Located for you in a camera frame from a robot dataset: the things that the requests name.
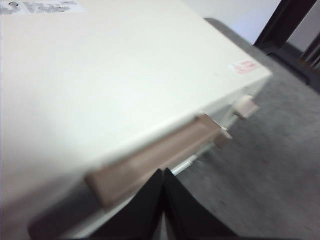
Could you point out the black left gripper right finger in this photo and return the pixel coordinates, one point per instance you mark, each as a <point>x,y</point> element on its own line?
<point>190,212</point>

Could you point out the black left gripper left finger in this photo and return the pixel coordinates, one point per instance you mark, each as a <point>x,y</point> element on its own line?
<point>142,212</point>

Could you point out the white Toshiba toaster oven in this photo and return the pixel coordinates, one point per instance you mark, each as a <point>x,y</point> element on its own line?
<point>112,75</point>

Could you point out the white label sticker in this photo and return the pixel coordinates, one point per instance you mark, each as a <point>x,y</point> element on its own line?
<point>37,7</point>

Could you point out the black metal stand frame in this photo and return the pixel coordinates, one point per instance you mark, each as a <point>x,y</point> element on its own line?
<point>287,37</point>

